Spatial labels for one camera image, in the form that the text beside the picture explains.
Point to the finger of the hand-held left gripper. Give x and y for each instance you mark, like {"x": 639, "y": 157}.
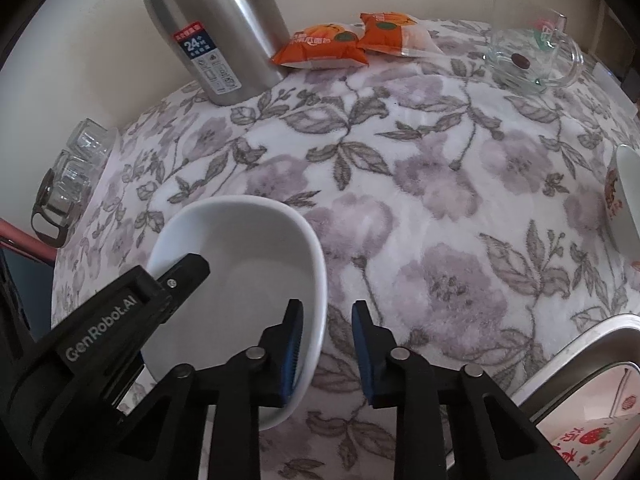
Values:
{"x": 187, "y": 272}

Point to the floral tablecloth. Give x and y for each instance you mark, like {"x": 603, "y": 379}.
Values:
{"x": 400, "y": 185}

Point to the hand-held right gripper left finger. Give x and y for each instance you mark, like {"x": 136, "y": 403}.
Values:
{"x": 295, "y": 350}

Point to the plain white bowl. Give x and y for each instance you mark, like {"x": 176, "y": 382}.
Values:
{"x": 250, "y": 260}

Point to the stainless steel plate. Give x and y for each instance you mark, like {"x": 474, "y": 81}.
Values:
{"x": 575, "y": 347}

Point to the white bowl with red print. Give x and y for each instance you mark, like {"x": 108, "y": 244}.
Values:
{"x": 625, "y": 195}

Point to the clear glass mug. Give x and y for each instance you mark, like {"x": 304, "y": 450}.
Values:
{"x": 520, "y": 50}

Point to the stainless steel thermos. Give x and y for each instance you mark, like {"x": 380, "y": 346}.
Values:
{"x": 220, "y": 25}

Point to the brown cup holder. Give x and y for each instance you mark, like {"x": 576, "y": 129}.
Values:
{"x": 42, "y": 232}

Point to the orange snack packet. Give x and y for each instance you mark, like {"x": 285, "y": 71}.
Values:
{"x": 395, "y": 35}
{"x": 320, "y": 45}

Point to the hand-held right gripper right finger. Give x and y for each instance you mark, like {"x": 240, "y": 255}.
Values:
{"x": 362, "y": 355}

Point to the pink bar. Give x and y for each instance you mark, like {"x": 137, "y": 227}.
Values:
{"x": 25, "y": 240}

